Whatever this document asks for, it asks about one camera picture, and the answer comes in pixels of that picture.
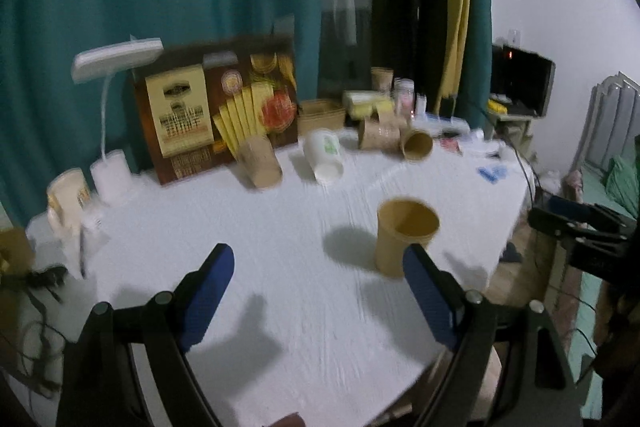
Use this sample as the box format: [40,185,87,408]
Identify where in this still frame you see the clear plastic jar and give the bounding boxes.
[394,78,417,118]

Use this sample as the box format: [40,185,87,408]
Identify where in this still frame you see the yellow curtain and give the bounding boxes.
[436,0,472,114]

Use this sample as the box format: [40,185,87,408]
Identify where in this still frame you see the green pillow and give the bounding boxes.
[604,154,640,219]

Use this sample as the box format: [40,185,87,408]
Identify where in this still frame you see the white paper cup green print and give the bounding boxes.
[302,129,346,185]

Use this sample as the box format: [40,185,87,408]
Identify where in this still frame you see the narrow teal curtain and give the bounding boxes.
[465,0,494,128]

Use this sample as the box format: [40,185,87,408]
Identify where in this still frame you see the white tablecloth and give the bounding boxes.
[25,127,537,427]

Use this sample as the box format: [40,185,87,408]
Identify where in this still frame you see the brown printed gift box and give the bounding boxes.
[132,34,301,185]

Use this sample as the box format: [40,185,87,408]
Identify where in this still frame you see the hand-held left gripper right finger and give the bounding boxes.
[402,243,583,427]

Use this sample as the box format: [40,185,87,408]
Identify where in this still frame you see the ribbed brown paper cup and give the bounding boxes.
[235,134,284,190]

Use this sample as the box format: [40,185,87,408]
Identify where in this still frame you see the small brown paper cup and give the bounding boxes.
[371,67,395,95]

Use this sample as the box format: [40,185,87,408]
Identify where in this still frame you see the brown cardboard box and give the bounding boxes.
[0,227,36,279]

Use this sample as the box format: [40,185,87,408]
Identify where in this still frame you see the yellow white packet box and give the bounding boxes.
[342,90,396,120]

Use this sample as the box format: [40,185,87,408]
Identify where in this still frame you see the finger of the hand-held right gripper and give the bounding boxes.
[546,196,638,233]
[528,206,626,254]

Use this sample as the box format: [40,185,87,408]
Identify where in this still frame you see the plain brown paper cup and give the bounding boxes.
[376,197,441,279]

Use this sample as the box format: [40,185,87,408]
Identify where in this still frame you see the black cable tangle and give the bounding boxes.
[0,302,67,400]

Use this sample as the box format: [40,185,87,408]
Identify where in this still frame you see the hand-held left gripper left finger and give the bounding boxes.
[56,243,236,427]

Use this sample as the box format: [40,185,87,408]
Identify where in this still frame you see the small blue clips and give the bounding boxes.
[476,164,509,184]

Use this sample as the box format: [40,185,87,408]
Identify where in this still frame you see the cream printed paper cup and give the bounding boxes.
[46,168,93,238]

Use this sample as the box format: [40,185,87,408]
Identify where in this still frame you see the black monitor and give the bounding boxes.
[491,44,556,118]

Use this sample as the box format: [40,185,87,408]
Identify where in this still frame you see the patterned brown paper cup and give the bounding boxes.
[357,119,403,152]

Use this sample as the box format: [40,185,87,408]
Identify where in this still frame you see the white desk lamp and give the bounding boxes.
[71,36,165,208]

